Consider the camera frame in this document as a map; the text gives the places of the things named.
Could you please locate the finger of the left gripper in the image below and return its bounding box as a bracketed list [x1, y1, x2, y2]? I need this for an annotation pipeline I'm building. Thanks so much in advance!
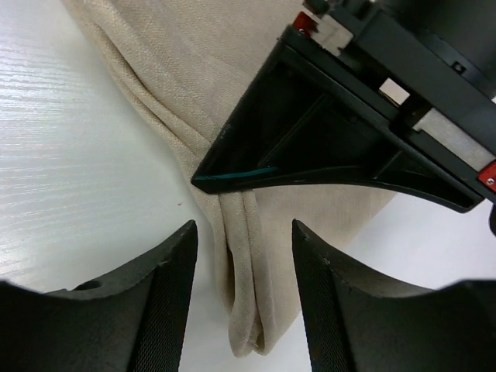
[191, 26, 483, 212]

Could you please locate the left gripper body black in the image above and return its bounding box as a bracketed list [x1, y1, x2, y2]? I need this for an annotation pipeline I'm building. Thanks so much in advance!
[294, 1, 495, 212]

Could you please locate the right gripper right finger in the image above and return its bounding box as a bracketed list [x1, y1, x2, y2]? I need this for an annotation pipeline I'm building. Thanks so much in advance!
[292, 220, 495, 371]

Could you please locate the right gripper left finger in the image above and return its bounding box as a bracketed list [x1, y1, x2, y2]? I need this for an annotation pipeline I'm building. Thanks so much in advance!
[1, 221, 198, 371]

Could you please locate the beige cloth napkin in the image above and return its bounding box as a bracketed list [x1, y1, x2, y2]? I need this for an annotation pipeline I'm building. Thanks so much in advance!
[66, 1, 394, 357]

